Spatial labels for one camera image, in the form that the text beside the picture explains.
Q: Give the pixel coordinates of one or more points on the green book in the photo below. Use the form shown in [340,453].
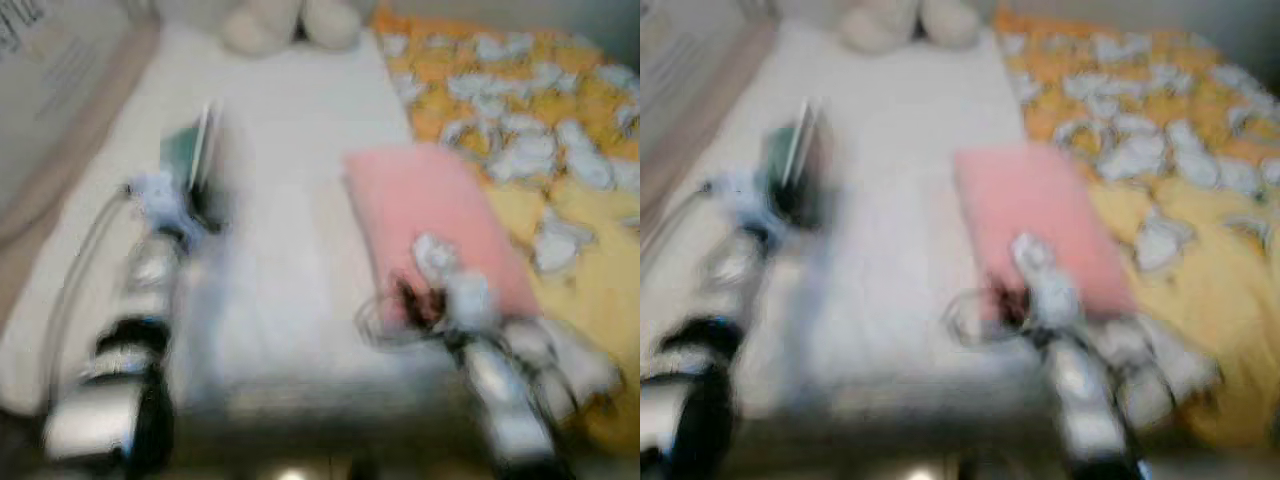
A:
[182,150]
[785,150]

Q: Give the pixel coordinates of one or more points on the pink pillow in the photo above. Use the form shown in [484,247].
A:
[430,200]
[1030,195]

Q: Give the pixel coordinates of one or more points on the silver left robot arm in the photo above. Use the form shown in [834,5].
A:
[110,400]
[675,400]

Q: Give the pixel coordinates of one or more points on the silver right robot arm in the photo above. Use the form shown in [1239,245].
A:
[505,400]
[1090,400]

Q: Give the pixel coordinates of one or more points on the white bed sheet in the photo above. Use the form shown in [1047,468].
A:
[890,200]
[290,200]

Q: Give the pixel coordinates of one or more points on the cream plush pillow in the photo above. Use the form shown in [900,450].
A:
[905,25]
[290,25]

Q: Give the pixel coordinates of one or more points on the yellow orange patterned duvet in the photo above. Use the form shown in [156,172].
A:
[1190,150]
[570,150]

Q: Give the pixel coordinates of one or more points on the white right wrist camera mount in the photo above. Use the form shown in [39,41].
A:
[460,285]
[1050,285]

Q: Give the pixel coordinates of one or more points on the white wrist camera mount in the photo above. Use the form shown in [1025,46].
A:
[1050,285]
[160,200]
[460,285]
[745,200]

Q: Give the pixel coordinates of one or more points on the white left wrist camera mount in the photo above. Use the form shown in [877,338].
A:
[160,200]
[745,200]

